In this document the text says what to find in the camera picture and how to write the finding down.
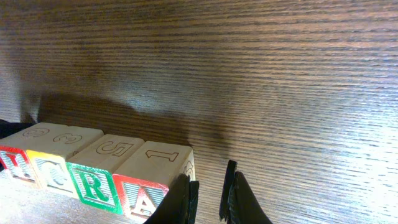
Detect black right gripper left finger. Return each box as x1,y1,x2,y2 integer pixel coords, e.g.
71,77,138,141
144,174,200,224

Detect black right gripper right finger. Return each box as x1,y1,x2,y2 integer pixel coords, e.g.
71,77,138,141
219,160,272,224

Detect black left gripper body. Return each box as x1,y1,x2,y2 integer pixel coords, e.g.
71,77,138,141
1,120,33,139

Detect red letter I block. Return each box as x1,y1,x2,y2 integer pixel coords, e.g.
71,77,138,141
1,123,68,188

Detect red letter A block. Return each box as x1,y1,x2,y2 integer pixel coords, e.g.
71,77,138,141
113,141,196,223

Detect yellow letter C block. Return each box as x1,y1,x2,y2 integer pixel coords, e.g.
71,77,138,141
26,126,104,198

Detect green letter R block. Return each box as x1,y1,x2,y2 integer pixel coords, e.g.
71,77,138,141
66,134,144,215

